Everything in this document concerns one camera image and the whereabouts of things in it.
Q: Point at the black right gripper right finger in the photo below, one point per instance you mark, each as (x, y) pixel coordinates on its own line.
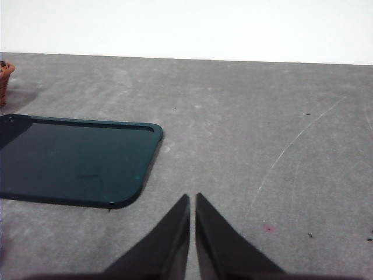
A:
(221, 248)

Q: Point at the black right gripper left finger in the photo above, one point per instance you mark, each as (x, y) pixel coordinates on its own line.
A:
(163, 248)

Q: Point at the black rectangular tray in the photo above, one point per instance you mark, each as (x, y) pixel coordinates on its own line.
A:
(73, 160)

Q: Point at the brown wicker basket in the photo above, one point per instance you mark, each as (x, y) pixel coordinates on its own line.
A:
(5, 78)

